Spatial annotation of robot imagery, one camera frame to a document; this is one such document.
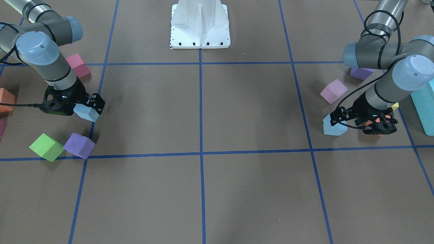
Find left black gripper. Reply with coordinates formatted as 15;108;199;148
330;93;397;135

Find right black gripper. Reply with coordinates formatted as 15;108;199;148
40;78;105;116

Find light blue block arm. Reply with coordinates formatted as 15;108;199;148
73;104;99;122
323;114;348;136

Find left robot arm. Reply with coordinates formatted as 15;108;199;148
330;0;434;135

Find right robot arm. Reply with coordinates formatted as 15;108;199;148
1;0;105;120

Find light pink foam block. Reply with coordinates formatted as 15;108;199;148
320;79;348;104

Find orange foam block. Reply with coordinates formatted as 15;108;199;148
0;88;15;113
363;115;392;136

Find purple foam block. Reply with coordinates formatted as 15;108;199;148
63;133;96;159
350;67;375;80

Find yellow foam block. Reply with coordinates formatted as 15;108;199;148
391;102;399;110

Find green foam block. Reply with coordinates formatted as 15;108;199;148
28;133;64;162

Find blue plastic bin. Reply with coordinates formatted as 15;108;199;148
411;79;434;136

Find dark pink foam block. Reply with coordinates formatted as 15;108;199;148
0;120;6;138

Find magenta foam block near pedestal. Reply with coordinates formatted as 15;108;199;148
66;54;91;78

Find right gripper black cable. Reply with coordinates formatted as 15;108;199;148
0;22;44;108

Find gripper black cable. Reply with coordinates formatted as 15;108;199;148
0;22;44;108
331;10;402;130

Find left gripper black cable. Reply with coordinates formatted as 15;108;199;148
331;10;402;130

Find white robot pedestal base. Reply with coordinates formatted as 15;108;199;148
170;0;231;49

